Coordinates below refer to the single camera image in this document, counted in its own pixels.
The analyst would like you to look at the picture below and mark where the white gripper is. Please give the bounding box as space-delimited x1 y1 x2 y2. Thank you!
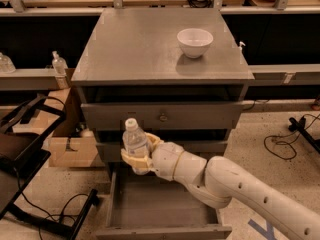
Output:
121 133 184 181

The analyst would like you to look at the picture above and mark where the clear plastic water bottle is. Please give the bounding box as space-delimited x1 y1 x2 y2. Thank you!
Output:
121 117 152 176

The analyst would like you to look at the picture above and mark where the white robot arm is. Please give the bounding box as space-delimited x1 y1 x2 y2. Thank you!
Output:
121 133 320 240

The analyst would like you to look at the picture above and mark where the grey top drawer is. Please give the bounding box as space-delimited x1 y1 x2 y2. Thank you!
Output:
81 102 242 131

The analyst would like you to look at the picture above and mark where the grey open bottom drawer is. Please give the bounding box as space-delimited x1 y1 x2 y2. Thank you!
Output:
96 164 232 240

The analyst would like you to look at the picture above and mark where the grey drawer cabinet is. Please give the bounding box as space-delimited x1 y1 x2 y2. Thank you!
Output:
70 7 255 185

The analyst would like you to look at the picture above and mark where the clear pump dispenser bottle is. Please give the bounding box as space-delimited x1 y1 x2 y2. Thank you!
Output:
52 51 68 75

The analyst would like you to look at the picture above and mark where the small white pump bottle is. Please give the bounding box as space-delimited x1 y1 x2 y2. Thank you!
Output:
238 41 246 51

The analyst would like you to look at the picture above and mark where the cardboard box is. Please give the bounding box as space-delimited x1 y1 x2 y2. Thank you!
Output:
33 68 105 169

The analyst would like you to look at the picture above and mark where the white ceramic bowl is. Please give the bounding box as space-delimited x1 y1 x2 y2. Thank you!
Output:
177 28 213 58

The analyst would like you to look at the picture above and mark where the blue floor tape mark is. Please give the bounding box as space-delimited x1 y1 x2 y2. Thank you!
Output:
248 219 277 240

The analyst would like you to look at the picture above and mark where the black stand base right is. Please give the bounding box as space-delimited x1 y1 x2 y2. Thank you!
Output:
289 117 320 154

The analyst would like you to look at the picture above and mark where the black cart frame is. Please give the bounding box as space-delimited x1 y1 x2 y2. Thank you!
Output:
0 94 99 240

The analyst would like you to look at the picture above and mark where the black floor cable left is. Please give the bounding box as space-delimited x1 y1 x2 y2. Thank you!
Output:
13 170 100 240

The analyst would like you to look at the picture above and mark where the black floor cable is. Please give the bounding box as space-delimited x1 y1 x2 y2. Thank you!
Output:
13 170 100 240
262 112 320 161

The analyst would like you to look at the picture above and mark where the black floor cable right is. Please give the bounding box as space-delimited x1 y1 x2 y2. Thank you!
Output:
262 112 320 161

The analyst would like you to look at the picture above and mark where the grey left shelf rail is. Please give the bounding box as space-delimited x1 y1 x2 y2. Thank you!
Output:
0 69 74 91

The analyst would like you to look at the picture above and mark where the grey shelf rail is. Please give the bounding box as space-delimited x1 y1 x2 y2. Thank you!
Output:
247 63 320 87
0 69 74 91

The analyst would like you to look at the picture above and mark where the grey right shelf rail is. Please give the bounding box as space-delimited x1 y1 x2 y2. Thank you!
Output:
247 63 320 87

